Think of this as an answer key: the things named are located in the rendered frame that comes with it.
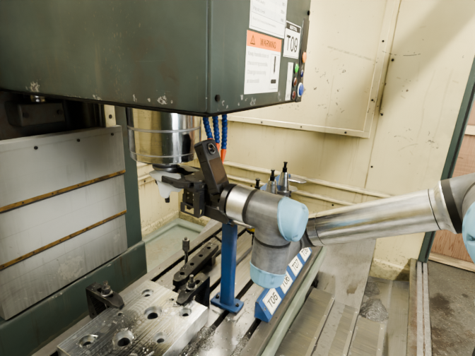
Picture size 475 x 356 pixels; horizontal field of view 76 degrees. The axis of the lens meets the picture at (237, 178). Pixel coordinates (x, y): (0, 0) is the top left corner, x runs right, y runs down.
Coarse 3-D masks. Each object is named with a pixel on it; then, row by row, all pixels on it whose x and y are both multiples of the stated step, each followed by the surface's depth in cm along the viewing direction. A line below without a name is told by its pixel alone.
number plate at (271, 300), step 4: (272, 288) 99; (268, 292) 96; (272, 292) 98; (276, 292) 99; (268, 296) 96; (272, 296) 97; (276, 296) 98; (264, 300) 94; (268, 300) 95; (272, 300) 96; (276, 300) 97; (280, 300) 99; (268, 304) 94; (272, 304) 95; (276, 304) 97; (268, 308) 93; (272, 308) 94; (272, 312) 94
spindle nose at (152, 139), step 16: (128, 112) 62; (144, 112) 60; (160, 112) 59; (128, 128) 64; (144, 128) 61; (160, 128) 60; (176, 128) 61; (192, 128) 64; (128, 144) 66; (144, 144) 62; (160, 144) 61; (176, 144) 62; (192, 144) 65; (144, 160) 63; (160, 160) 63; (176, 160) 64
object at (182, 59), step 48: (0, 0) 65; (48, 0) 58; (96, 0) 52; (144, 0) 47; (192, 0) 43; (240, 0) 48; (288, 0) 64; (0, 48) 70; (48, 48) 61; (96, 48) 55; (144, 48) 49; (192, 48) 45; (240, 48) 51; (48, 96) 66; (96, 96) 58; (144, 96) 52; (192, 96) 47; (240, 96) 54
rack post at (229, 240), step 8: (224, 224) 89; (224, 232) 89; (232, 232) 88; (224, 240) 90; (232, 240) 89; (224, 248) 91; (232, 248) 90; (224, 256) 92; (232, 256) 91; (224, 264) 93; (232, 264) 92; (224, 272) 94; (232, 272) 93; (224, 280) 95; (232, 280) 94; (224, 288) 96; (232, 288) 95; (216, 296) 100; (224, 296) 97; (232, 296) 96; (216, 304) 98; (224, 304) 97; (232, 304) 97; (240, 304) 97; (232, 312) 95
